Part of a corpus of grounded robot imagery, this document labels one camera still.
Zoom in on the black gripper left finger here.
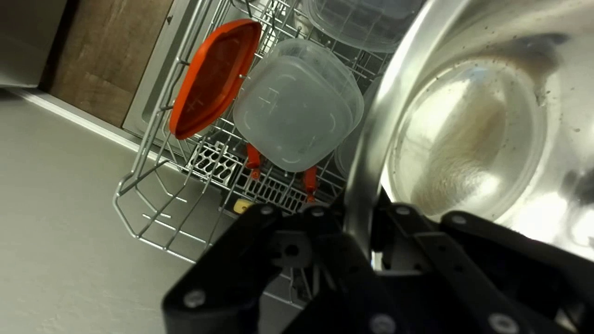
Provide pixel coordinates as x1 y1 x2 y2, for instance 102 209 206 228
161 205 371 334

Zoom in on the large silver bowl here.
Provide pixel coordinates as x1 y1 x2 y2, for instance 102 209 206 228
345 0 594 257

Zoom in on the stainless steel refrigerator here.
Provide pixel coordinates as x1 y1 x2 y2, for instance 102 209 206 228
0 0 66 87

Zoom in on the white dishwasher rack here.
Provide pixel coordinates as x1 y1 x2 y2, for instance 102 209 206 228
113 0 389 261

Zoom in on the clear container in rack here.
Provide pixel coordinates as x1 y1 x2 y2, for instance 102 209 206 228
232 38 363 172

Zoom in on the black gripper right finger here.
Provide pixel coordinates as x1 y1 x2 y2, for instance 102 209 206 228
371 202 594 334

